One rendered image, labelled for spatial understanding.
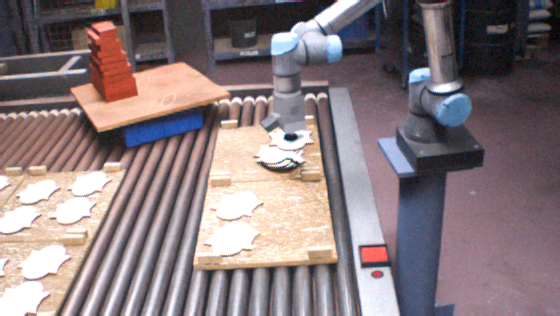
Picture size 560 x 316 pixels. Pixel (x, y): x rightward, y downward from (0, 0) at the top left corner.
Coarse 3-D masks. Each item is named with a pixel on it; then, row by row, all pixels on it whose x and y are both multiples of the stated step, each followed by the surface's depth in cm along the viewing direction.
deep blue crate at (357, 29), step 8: (320, 0) 620; (328, 0) 621; (336, 0) 621; (320, 8) 587; (360, 16) 591; (368, 16) 592; (352, 24) 594; (360, 24) 594; (368, 24) 596; (344, 32) 597; (352, 32) 598; (360, 32) 598; (368, 32) 597
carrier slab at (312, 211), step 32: (224, 192) 179; (256, 192) 178; (288, 192) 177; (320, 192) 176; (224, 224) 164; (256, 224) 163; (288, 224) 162; (320, 224) 161; (256, 256) 150; (288, 256) 149
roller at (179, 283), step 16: (224, 112) 240; (208, 144) 215; (208, 160) 202; (208, 176) 193; (192, 208) 176; (192, 224) 168; (192, 240) 161; (192, 256) 156; (176, 272) 148; (176, 288) 142; (176, 304) 138
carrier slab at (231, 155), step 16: (240, 128) 220; (256, 128) 219; (224, 144) 209; (240, 144) 208; (256, 144) 207; (224, 160) 198; (240, 160) 197; (256, 160) 196; (320, 160) 194; (240, 176) 187; (256, 176) 187; (272, 176) 186; (288, 176) 186
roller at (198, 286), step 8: (232, 104) 247; (240, 104) 249; (232, 112) 239; (232, 120) 231; (200, 272) 148; (208, 272) 150; (192, 280) 146; (200, 280) 145; (208, 280) 148; (192, 288) 142; (200, 288) 142; (192, 296) 139; (200, 296) 140; (192, 304) 137; (200, 304) 138; (192, 312) 134; (200, 312) 136
